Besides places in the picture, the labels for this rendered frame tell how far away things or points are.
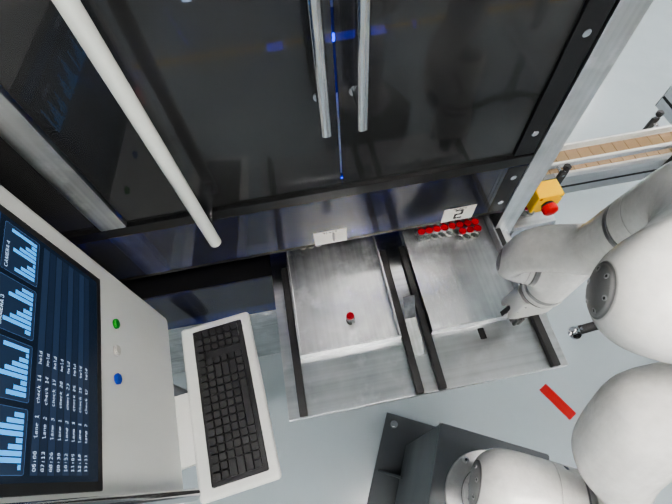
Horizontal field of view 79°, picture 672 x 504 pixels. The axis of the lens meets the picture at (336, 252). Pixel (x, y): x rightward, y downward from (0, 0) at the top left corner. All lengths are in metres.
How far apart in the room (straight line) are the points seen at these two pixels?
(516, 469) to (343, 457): 1.31
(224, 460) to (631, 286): 0.97
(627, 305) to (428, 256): 0.84
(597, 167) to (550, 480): 1.01
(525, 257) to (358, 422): 1.33
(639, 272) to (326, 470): 1.66
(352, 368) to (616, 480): 0.65
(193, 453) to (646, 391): 0.98
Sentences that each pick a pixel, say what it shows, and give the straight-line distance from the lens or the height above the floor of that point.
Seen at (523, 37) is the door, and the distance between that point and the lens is 0.79.
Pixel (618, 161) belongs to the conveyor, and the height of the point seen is 0.93.
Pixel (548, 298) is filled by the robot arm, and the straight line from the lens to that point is 0.91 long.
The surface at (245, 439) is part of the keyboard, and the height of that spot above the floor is 0.83.
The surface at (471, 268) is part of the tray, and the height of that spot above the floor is 0.88.
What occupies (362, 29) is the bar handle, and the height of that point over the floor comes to 1.61.
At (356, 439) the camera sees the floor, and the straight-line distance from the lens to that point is 1.93.
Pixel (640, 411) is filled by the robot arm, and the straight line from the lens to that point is 0.53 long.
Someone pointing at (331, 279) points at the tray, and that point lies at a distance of 1.15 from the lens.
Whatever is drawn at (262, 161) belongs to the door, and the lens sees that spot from 0.82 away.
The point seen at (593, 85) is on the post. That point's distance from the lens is 0.95.
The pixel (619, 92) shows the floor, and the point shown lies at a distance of 3.39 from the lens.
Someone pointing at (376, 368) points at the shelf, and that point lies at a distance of 1.08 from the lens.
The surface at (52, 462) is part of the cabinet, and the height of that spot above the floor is 1.30.
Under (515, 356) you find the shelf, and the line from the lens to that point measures 1.15.
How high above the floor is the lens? 1.93
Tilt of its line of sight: 61 degrees down
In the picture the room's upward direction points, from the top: 6 degrees counter-clockwise
